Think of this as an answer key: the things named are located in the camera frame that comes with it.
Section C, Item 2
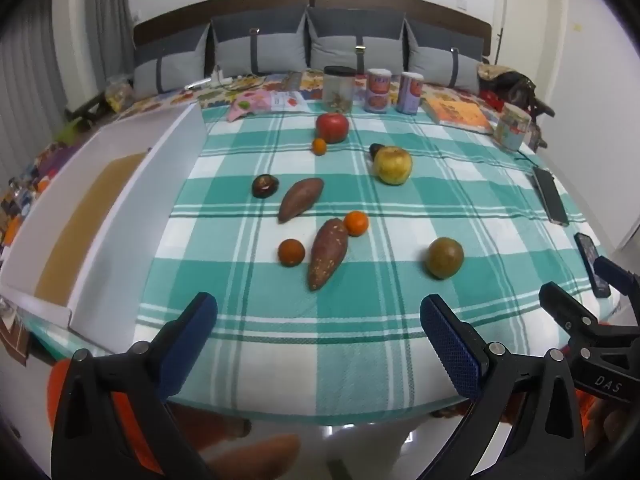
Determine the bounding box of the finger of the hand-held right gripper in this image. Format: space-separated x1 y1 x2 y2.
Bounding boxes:
539 281 608 356
594 255 640 311

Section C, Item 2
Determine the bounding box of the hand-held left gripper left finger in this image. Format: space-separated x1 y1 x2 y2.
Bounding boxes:
50 291 221 480

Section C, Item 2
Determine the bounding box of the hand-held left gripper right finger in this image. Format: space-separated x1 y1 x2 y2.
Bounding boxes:
419 294 586 480

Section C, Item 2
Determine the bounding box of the white cardboard box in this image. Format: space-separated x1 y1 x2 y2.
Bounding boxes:
0 104 208 348

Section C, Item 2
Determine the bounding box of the sweet potato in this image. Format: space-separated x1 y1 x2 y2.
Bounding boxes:
307 218 349 292
278 178 325 224

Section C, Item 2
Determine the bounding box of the red apple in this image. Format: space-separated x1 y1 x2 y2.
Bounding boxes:
315 112 350 144

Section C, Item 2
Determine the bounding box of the black phone with dark case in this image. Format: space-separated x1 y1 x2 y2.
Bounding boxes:
574 232 612 298

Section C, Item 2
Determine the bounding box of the green brown round fruit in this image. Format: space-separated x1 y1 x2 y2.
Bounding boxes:
426 237 465 280

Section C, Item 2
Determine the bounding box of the green white plaid blanket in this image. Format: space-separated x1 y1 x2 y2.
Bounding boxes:
30 105 621 428

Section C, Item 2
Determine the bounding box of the dark orange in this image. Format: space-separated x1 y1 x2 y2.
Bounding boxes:
278 239 306 267

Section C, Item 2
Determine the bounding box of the dark brown round fruit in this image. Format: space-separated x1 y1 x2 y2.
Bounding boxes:
251 174 280 199

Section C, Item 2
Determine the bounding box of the printed paper tin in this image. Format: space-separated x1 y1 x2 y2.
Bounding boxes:
492 102 532 152

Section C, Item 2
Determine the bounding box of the yellow apple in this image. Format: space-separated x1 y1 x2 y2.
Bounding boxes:
373 146 414 186

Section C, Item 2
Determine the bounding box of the dark clothing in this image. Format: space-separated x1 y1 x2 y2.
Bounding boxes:
477 64 556 120

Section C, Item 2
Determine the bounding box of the orange book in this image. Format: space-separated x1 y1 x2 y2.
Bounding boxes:
421 97 495 135

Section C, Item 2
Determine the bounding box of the pink packet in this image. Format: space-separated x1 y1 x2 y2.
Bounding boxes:
226 91 273 122

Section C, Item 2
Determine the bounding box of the green toy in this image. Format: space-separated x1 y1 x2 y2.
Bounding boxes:
55 120 93 143

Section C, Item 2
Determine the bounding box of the printed food can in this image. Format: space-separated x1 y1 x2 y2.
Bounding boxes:
364 68 393 114
396 72 425 115

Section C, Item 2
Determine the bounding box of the white card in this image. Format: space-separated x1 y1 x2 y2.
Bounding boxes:
270 91 306 111

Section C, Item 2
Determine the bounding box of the clear snack bag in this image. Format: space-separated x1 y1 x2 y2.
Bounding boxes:
104 80 135 111

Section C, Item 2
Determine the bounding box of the white door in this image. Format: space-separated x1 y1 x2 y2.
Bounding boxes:
500 0 571 106

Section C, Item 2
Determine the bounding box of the grey pillow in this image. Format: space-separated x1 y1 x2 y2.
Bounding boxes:
210 12 308 78
133 24 212 97
305 6 406 73
404 17 485 92

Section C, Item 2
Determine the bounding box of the clear jar with black lid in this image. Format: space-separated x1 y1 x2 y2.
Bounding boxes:
322 65 356 113

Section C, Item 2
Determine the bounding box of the grey curtain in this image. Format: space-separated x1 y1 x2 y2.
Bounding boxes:
0 0 136 171

